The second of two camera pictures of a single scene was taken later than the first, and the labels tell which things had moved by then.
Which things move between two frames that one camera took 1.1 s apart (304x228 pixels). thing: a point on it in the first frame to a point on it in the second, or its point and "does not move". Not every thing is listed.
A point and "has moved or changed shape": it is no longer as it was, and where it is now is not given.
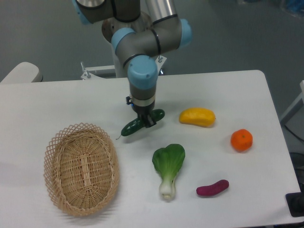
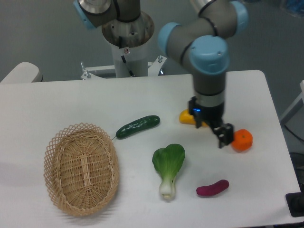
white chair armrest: (24, 72) does not move
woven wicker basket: (81, 167) does not move
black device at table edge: (295, 202) does not move
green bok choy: (167, 161) does not move
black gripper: (144, 112) to (213, 116)
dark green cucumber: (134, 125) has moved or changed shape
